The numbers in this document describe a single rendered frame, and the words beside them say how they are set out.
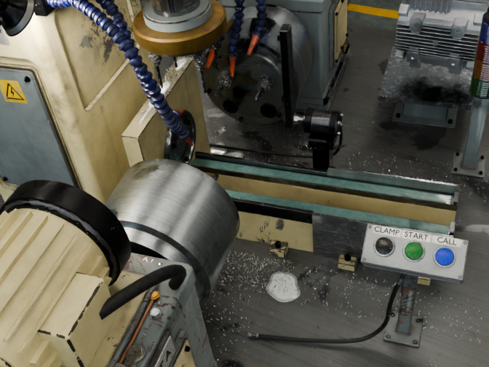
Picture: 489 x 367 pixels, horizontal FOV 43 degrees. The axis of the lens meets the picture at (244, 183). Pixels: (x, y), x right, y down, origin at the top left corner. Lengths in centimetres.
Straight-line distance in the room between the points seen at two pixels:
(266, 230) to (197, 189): 35
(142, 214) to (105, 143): 36
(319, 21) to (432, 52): 29
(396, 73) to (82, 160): 90
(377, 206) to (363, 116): 44
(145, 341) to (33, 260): 21
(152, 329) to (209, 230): 25
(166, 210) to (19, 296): 37
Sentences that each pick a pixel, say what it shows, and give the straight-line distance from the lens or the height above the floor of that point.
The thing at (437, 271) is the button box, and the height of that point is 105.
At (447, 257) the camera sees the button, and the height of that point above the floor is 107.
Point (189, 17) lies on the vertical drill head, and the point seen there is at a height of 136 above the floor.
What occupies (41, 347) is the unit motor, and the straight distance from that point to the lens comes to 76.
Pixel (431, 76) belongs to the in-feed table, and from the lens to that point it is 177.
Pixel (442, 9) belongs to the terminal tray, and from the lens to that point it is 161.
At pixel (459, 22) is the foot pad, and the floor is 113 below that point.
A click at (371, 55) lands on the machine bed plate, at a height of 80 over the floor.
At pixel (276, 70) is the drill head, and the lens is 147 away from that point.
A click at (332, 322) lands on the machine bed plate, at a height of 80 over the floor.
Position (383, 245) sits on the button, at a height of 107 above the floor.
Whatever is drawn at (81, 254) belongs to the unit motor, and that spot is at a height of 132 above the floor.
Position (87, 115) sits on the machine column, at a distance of 130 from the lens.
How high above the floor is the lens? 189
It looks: 43 degrees down
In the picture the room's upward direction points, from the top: 8 degrees counter-clockwise
